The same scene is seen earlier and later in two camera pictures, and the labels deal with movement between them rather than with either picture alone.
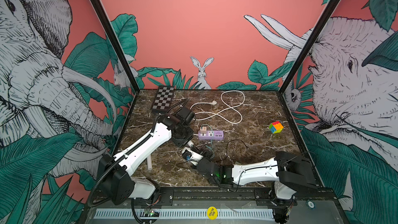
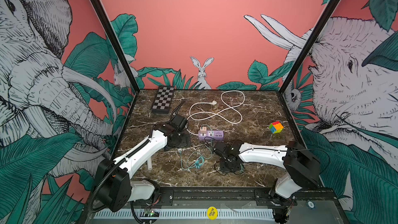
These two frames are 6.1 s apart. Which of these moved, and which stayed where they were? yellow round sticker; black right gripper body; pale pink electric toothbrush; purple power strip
Moved: black right gripper body
Stayed: pale pink electric toothbrush; purple power strip; yellow round sticker
